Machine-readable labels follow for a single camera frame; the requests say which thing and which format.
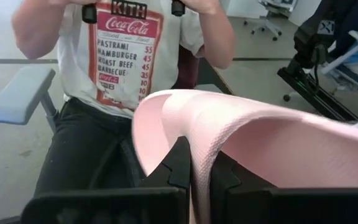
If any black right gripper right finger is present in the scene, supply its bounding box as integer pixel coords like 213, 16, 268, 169
209, 151, 358, 224

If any pink foam slide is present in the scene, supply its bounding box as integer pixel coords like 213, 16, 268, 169
131, 88, 358, 224

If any light blue office chair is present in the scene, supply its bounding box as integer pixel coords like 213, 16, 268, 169
320, 30, 358, 94

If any white office chair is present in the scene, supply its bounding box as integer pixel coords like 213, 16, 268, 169
242, 0, 300, 42

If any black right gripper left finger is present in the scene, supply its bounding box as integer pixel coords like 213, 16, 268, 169
19, 135, 193, 224

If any grey chair armrest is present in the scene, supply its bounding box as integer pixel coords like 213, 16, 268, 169
0, 65, 58, 134

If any person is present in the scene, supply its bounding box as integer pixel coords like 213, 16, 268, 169
10, 0, 236, 200
331, 0, 358, 93

